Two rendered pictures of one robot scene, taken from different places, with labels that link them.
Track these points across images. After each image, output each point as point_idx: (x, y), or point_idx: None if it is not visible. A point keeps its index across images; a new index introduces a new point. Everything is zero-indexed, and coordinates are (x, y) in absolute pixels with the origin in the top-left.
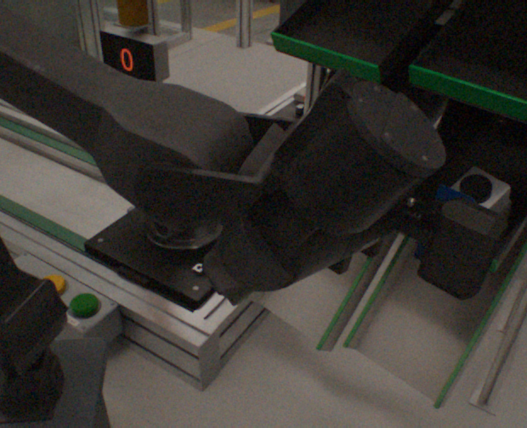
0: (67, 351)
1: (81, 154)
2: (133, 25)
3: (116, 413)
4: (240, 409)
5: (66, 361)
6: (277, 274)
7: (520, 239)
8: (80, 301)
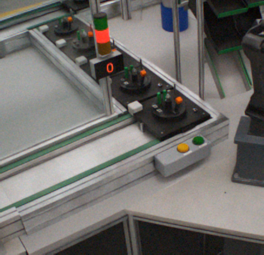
0: (244, 122)
1: (75, 138)
2: (111, 51)
3: (228, 158)
4: None
5: (247, 123)
6: None
7: None
8: (197, 139)
